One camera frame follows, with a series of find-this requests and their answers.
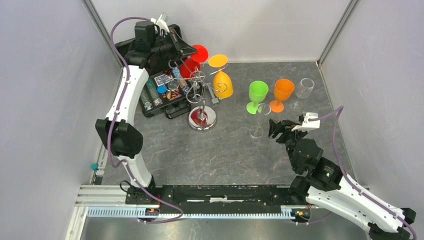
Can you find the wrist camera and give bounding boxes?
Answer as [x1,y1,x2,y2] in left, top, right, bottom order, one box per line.
[291,112,320,132]
[150,13,170,38]

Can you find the clear wine glass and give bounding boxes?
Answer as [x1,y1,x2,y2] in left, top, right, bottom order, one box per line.
[289,78,315,111]
[249,103,271,139]

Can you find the grey white blue brick toy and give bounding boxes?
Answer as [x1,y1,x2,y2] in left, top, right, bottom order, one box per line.
[211,96,220,107]

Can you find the teal clip on frame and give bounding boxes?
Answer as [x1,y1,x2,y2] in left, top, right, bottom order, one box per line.
[91,163,99,172]

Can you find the green plastic wine glass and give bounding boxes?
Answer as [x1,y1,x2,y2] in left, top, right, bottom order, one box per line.
[246,80,269,115]

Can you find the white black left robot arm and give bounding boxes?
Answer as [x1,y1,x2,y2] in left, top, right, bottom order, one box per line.
[95,48,158,204]

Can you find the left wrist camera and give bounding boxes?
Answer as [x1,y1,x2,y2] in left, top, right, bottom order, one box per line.
[150,13,170,38]

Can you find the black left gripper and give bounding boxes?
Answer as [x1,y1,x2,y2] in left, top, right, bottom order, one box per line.
[150,28,198,62]

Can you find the chrome wire glass rack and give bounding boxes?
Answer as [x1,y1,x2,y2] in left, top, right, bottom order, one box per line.
[171,69,218,132]

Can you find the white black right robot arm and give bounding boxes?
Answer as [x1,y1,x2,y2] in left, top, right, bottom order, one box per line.
[268,119,417,240]

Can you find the slotted cable duct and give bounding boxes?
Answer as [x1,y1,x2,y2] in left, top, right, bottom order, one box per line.
[86,206,295,220]

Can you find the orange plastic wine glass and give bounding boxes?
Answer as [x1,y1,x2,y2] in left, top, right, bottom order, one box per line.
[269,78,295,113]

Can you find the black poker chip case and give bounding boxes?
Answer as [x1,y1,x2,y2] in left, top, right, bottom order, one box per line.
[115,21,192,119]

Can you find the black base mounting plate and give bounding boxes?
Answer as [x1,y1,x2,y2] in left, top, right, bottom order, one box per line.
[125,184,312,215]

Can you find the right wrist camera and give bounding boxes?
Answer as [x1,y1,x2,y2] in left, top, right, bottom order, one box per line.
[291,112,320,132]

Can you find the red plastic wine glass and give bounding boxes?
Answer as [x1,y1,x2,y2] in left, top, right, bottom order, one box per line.
[179,44,209,78]

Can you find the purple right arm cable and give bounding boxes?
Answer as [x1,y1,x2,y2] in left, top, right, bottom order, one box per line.
[291,105,418,240]

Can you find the yellow plastic wine glass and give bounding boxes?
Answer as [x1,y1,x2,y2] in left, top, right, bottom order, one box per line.
[208,54,234,99]

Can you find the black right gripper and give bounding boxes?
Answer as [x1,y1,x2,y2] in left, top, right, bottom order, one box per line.
[267,118,309,172]

